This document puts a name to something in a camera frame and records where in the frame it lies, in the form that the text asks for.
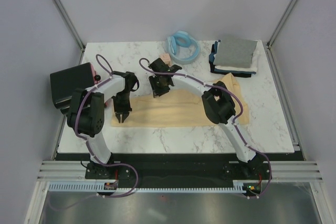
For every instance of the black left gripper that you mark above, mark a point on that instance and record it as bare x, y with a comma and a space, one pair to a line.
124, 111

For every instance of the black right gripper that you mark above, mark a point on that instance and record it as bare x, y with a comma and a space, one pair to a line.
157, 92

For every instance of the small pink cube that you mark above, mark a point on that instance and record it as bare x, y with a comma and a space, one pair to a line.
166, 59

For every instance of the yellow t shirt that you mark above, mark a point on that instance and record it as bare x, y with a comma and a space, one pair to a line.
178, 108

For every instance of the black pink drawer organizer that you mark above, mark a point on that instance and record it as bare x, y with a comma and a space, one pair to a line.
64, 82

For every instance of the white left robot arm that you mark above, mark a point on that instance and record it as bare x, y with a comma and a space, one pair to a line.
87, 111

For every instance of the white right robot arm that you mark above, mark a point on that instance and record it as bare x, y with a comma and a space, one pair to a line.
219, 108

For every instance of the aluminium frame rail front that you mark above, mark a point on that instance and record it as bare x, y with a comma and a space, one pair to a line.
279, 171

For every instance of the aluminium frame post right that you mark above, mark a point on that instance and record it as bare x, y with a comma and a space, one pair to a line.
290, 7

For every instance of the aluminium frame post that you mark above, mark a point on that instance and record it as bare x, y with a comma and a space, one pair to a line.
68, 22
290, 7

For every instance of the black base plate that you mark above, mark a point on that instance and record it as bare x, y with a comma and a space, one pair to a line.
128, 159

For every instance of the white slotted cable duct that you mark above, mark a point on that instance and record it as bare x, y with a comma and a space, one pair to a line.
110, 187

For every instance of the aluminium frame post left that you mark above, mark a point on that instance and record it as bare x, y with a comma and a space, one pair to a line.
68, 22

